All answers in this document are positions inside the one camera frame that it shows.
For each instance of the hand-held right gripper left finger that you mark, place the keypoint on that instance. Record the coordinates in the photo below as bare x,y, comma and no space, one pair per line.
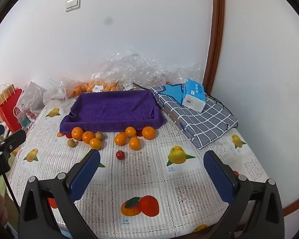
84,176

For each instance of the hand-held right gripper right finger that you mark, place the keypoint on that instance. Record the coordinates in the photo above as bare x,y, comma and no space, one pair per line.
219,179

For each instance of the orange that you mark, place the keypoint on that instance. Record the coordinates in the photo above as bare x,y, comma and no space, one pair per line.
88,137
134,143
60,134
95,143
148,132
77,133
130,131
120,139

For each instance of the small red fruit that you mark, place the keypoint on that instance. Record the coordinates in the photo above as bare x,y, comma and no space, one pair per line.
139,133
69,135
120,154

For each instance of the small tan fruit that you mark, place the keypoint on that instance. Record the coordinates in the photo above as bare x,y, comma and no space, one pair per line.
99,135
71,143

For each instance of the purple cloth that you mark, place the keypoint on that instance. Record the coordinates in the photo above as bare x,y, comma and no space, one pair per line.
114,107

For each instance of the clear bag of red fruits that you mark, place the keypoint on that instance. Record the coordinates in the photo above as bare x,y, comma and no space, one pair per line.
162,78

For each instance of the colourful snack packet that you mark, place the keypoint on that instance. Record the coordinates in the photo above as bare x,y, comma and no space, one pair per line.
27,119

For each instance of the red paper bag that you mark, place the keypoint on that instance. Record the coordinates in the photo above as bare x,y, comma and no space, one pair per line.
11,112

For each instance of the white plastic bag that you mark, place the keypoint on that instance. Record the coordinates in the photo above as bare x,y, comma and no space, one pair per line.
32,97

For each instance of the fruit print tablecloth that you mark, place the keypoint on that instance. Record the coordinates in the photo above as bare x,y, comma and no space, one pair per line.
139,176

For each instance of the grey plaid cloth bag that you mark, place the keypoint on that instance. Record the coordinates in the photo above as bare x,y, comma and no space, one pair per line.
204,122

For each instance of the empty clear plastic bag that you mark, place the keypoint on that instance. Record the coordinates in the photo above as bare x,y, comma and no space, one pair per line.
56,89

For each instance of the blue boxes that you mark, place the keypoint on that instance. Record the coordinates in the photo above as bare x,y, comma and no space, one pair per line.
194,95

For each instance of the clear bag of oranges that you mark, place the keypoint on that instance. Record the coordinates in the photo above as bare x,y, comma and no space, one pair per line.
94,86

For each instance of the blue flat packet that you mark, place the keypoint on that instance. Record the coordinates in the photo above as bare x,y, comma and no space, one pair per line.
172,90

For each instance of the crumpled clear plastic bag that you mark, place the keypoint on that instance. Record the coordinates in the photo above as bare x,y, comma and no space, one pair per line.
134,67

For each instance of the white light switch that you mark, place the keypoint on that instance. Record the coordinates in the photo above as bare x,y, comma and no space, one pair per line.
72,3

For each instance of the brown wooden door frame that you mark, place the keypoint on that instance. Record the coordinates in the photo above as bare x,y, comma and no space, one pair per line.
218,29

